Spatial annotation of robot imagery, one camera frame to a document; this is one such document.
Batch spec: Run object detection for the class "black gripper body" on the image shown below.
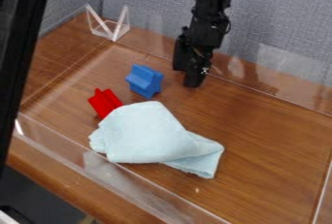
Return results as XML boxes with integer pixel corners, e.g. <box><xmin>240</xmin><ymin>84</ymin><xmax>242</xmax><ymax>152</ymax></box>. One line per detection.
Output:
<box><xmin>179</xmin><ymin>9</ymin><xmax>230</xmax><ymax>59</ymax></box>

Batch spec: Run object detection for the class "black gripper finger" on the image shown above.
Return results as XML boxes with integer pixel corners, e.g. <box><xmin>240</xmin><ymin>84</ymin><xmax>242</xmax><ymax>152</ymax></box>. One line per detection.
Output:
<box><xmin>173</xmin><ymin>37</ymin><xmax>191</xmax><ymax>71</ymax></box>
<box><xmin>185</xmin><ymin>57</ymin><xmax>212</xmax><ymax>88</ymax></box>

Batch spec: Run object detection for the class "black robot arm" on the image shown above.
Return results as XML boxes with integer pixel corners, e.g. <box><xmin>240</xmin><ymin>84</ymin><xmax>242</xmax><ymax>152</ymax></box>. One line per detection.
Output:
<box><xmin>173</xmin><ymin>0</ymin><xmax>230</xmax><ymax>88</ymax></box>

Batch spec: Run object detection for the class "light blue cloth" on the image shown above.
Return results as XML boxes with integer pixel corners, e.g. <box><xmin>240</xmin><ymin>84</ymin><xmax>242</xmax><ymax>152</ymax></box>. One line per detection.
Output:
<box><xmin>90</xmin><ymin>101</ymin><xmax>225</xmax><ymax>178</ymax></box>

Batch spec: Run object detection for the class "blue plastic block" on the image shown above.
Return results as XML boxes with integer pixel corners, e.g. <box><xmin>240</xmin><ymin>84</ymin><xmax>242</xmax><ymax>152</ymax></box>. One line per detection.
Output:
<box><xmin>126</xmin><ymin>64</ymin><xmax>163</xmax><ymax>99</ymax></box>

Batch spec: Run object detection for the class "red plastic block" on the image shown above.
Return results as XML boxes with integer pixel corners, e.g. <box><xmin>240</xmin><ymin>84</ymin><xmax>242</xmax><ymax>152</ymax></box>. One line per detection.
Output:
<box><xmin>88</xmin><ymin>88</ymin><xmax>123</xmax><ymax>119</ymax></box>

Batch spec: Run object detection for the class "clear acrylic corner bracket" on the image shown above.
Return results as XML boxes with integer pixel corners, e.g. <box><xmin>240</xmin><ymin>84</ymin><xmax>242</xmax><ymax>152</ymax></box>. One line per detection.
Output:
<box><xmin>84</xmin><ymin>5</ymin><xmax>131</xmax><ymax>42</ymax></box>

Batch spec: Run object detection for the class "clear acrylic enclosure wall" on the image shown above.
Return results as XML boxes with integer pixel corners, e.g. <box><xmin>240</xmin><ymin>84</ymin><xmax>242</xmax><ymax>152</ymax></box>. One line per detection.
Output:
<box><xmin>9</xmin><ymin>11</ymin><xmax>332</xmax><ymax>224</ymax></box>

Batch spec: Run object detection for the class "black vertical post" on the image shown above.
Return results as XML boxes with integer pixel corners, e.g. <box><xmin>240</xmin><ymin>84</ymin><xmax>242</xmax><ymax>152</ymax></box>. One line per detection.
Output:
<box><xmin>0</xmin><ymin>0</ymin><xmax>47</xmax><ymax>177</ymax></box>

